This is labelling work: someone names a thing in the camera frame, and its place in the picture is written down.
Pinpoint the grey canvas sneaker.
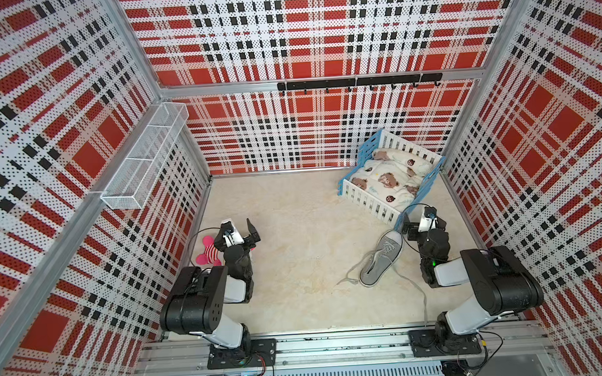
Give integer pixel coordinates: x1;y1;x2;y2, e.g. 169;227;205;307
359;230;404;288

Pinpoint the grey shoelace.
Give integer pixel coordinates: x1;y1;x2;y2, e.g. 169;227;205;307
335;251;429;328

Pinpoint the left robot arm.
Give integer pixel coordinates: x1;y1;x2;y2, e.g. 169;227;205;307
160;219;260;370

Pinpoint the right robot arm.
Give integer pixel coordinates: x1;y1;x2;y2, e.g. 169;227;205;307
401;206;544;357

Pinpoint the pink striped plush toy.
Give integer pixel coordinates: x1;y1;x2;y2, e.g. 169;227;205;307
195;235;223;267

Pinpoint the bear print blanket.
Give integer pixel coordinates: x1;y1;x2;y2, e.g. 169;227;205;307
348;148;433;211

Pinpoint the white blue toy crib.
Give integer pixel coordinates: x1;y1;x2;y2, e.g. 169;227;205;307
337;129;445;230

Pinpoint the white wire mesh basket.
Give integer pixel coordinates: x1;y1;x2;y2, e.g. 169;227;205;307
101;102;188;210

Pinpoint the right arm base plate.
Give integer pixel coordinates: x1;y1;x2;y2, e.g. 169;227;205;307
408;329;483;358

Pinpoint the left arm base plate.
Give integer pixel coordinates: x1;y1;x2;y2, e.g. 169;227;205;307
206;338;278;370

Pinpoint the aluminium front rail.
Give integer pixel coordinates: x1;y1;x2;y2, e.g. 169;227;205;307
135;321;554;376

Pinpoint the black hook rail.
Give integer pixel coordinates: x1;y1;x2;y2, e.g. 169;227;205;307
277;73;443;92

